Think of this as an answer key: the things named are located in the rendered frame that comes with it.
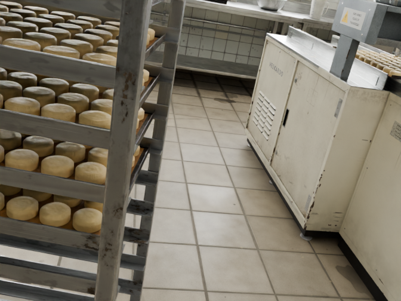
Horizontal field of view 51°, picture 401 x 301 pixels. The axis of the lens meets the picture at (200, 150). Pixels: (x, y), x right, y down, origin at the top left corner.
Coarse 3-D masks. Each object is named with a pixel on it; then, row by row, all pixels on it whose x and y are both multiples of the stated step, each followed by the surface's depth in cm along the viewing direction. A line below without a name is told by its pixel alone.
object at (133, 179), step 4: (144, 148) 104; (148, 148) 102; (144, 152) 102; (148, 152) 102; (140, 156) 100; (144, 156) 97; (140, 160) 98; (144, 160) 98; (136, 164) 96; (140, 164) 96; (136, 168) 94; (140, 168) 93; (132, 172) 92; (136, 172) 93; (132, 176) 91; (136, 176) 89; (132, 180) 89; (132, 184) 86
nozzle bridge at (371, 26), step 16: (352, 0) 188; (336, 16) 201; (352, 16) 186; (368, 16) 174; (384, 16) 180; (400, 16) 181; (352, 32) 185; (368, 32) 173; (384, 32) 183; (400, 32) 184; (336, 48) 198; (352, 48) 186; (336, 64) 196; (352, 64) 190
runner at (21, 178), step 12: (0, 168) 63; (12, 168) 63; (0, 180) 64; (12, 180) 63; (24, 180) 63; (36, 180) 63; (48, 180) 63; (60, 180) 63; (72, 180) 63; (48, 192) 64; (60, 192) 64; (72, 192) 63; (84, 192) 63; (96, 192) 63
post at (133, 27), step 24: (144, 0) 49; (120, 24) 50; (144, 24) 50; (120, 48) 51; (144, 48) 53; (120, 72) 53; (120, 96) 54; (120, 120) 55; (120, 144) 56; (120, 168) 58; (120, 192) 59; (120, 216) 61; (120, 240) 63; (96, 288) 67
